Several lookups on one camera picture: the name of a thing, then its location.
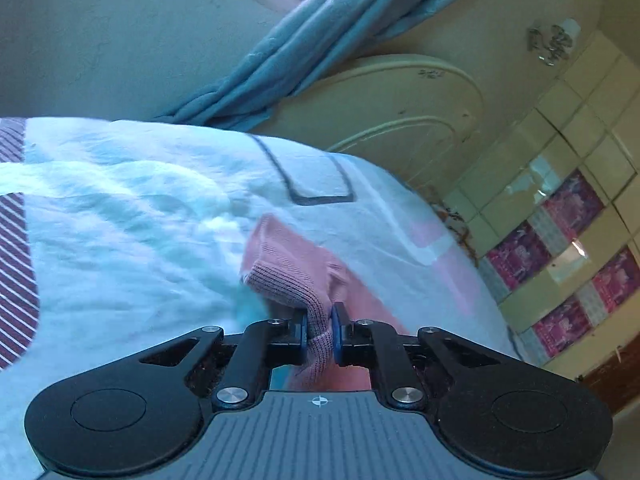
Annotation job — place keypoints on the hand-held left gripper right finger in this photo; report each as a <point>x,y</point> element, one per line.
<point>337,332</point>

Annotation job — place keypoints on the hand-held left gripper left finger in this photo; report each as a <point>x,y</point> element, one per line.
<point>300,332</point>

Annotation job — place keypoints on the pink knit garment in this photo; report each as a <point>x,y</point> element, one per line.
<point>285,260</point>

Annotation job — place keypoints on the pink wardrobe poster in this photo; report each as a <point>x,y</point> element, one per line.
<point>562,330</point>
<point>515,260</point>
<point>617,280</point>
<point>567,205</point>

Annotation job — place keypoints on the white and blue printed blanket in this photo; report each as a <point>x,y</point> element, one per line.
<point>150,210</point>

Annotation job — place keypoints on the cream headboard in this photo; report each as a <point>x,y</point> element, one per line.
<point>400,110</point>

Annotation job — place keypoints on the brown wooden door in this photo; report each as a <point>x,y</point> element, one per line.
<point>615,372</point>

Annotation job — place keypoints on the maroon striped cloth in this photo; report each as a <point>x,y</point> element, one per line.
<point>17,280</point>

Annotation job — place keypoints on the blue curtain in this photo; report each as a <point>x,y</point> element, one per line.
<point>300,45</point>

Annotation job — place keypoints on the cream wardrobe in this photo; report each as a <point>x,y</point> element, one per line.
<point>590,110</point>

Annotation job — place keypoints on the metal wall hooks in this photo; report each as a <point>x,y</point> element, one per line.
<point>552,42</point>

